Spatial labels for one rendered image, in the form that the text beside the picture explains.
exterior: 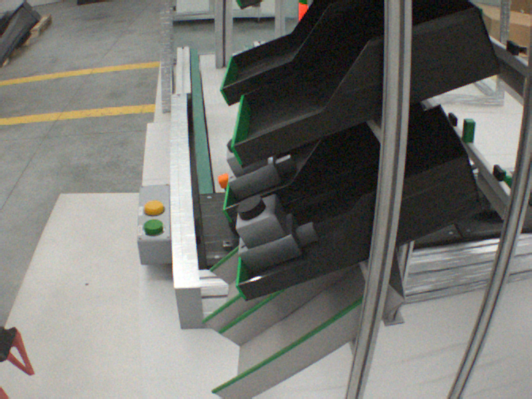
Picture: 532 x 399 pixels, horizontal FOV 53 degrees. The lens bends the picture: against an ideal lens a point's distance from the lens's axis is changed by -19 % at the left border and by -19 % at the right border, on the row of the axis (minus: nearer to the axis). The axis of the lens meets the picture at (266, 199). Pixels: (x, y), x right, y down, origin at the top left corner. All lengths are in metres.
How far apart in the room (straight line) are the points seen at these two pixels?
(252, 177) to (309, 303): 0.18
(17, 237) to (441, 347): 2.40
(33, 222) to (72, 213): 1.69
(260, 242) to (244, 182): 0.16
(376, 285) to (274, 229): 0.13
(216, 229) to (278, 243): 0.50
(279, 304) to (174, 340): 0.32
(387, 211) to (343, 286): 0.24
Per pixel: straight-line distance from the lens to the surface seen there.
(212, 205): 1.25
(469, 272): 1.22
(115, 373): 1.06
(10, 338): 0.84
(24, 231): 3.13
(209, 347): 1.09
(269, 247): 0.69
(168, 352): 1.08
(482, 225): 1.26
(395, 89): 0.52
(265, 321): 0.87
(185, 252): 1.16
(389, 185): 0.56
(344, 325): 0.70
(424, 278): 1.17
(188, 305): 1.09
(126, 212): 1.47
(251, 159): 0.58
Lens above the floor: 1.63
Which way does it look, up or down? 31 degrees down
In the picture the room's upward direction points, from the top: straight up
